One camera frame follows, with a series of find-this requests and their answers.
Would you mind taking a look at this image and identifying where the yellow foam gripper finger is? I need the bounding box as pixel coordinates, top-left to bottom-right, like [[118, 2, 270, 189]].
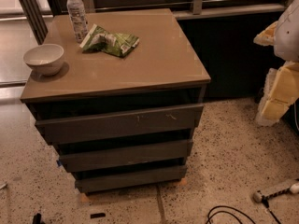
[[255, 62, 299, 126], [253, 21, 278, 46]]

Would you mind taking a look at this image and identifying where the grey top drawer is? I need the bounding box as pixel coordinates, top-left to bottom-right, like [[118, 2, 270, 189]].
[[36, 104, 203, 144]]

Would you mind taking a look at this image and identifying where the grey drawer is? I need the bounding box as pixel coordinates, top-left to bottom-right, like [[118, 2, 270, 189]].
[[75, 165, 187, 193], [36, 104, 203, 144], [60, 139, 193, 173]]

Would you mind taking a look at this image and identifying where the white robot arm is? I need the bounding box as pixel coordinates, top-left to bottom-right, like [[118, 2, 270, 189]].
[[253, 0, 299, 126]]

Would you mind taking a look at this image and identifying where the grey middle drawer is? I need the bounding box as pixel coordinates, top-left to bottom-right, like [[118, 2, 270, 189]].
[[60, 139, 193, 173]]

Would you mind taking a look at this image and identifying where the brown top drawer cabinet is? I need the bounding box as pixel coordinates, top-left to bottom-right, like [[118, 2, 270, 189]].
[[21, 9, 210, 181]]

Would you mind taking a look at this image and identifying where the grey bottom drawer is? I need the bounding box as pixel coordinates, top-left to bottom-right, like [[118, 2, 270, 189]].
[[75, 165, 187, 193]]

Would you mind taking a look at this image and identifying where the metal railing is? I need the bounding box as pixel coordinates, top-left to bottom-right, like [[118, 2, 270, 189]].
[[83, 0, 293, 24]]

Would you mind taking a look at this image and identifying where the white power strip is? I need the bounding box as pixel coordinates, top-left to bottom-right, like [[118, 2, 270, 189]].
[[252, 179, 299, 203]]

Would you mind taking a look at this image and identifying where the green snack bag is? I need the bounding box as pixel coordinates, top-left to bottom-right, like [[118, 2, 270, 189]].
[[79, 24, 139, 58]]

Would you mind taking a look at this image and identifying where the clear plastic water bottle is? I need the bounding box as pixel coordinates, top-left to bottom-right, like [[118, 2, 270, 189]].
[[66, 0, 88, 43]]

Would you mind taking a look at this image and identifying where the white ceramic bowl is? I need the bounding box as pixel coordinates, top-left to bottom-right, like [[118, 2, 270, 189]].
[[23, 44, 64, 76]]

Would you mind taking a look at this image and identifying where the small black floor object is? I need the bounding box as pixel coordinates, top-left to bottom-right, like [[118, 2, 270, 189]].
[[90, 213, 106, 218]]

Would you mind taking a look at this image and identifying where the black object floor edge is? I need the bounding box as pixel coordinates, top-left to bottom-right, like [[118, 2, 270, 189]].
[[32, 213, 44, 224]]

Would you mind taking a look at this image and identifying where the black floor cable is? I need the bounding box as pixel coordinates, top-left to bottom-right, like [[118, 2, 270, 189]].
[[205, 199, 283, 224]]

